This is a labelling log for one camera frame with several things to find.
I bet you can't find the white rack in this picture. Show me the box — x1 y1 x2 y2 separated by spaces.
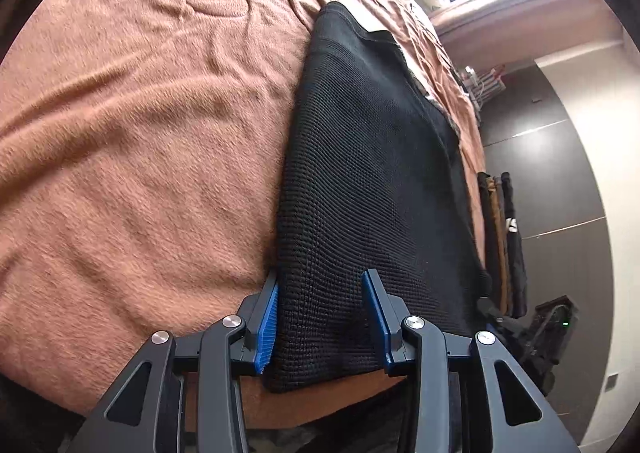
462 64 507 109

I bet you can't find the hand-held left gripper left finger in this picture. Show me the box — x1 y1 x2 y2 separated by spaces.
65 270 279 453

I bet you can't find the black knit shirt patterned trim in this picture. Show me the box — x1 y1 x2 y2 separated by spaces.
262 0 493 394

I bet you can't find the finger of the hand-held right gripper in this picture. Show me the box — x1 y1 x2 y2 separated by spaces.
477 297 508 334

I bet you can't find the folded brown garment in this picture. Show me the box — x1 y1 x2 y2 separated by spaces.
487 176 511 314

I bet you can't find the pink curtain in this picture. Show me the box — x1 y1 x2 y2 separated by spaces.
430 0 621 74

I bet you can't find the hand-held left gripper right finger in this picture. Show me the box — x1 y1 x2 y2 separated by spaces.
361 269 583 453

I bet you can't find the brown blanket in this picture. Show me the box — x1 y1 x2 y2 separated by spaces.
0 0 488 426

